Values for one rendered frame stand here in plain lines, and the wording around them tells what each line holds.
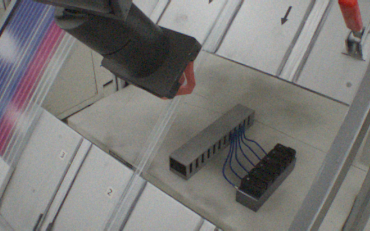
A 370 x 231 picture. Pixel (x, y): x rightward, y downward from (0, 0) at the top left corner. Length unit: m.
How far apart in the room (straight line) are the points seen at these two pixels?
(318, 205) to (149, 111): 0.68
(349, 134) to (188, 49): 0.18
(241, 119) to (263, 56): 0.46
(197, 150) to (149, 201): 0.35
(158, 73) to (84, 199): 0.23
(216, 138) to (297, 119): 0.27
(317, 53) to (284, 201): 0.41
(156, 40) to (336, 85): 0.20
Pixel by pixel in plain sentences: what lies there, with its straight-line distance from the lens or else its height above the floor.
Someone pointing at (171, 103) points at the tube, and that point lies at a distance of 0.45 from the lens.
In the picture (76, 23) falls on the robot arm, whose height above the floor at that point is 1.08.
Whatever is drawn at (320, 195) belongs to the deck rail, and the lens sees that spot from 0.37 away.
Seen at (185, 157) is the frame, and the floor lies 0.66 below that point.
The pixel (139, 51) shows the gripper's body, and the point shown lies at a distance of 0.34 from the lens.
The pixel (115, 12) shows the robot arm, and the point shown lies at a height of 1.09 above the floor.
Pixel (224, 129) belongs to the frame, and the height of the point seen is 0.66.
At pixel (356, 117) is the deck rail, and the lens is 0.39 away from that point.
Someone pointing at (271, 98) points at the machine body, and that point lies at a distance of 1.06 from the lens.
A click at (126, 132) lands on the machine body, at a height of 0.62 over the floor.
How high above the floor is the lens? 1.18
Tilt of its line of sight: 35 degrees down
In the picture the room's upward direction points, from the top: straight up
